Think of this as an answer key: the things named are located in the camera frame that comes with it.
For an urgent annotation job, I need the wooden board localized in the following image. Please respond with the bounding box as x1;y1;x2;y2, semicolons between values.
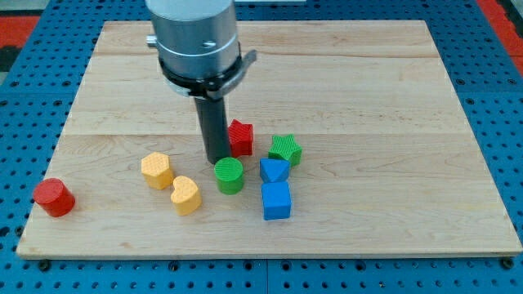
16;20;522;260

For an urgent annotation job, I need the yellow hexagon block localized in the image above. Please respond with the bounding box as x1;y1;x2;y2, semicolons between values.
141;152;174;190

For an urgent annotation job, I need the blue cube block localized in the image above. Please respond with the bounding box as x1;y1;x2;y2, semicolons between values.
261;181;292;221

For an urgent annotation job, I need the blue triangle block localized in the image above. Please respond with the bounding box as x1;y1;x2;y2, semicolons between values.
260;158;290;183

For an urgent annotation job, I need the green cylinder block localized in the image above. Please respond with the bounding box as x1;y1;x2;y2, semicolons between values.
214;157;244;195

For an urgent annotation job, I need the green star block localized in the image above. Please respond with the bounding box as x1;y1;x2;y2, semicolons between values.
268;134;302;167

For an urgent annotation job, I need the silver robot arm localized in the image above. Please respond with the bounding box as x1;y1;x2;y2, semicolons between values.
145;0;257;164

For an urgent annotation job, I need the red star block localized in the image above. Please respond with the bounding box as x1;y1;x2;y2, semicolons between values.
228;119;254;158

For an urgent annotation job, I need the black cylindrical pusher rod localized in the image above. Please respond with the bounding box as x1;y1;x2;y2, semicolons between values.
194;98;231;164

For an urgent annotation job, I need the yellow heart block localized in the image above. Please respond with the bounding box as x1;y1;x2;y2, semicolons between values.
171;176;203;216

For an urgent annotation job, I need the red cylinder block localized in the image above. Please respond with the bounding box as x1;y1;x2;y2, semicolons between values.
33;178;76;217

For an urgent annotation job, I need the black clamp flange mount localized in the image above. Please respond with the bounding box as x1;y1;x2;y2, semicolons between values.
159;50;257;100

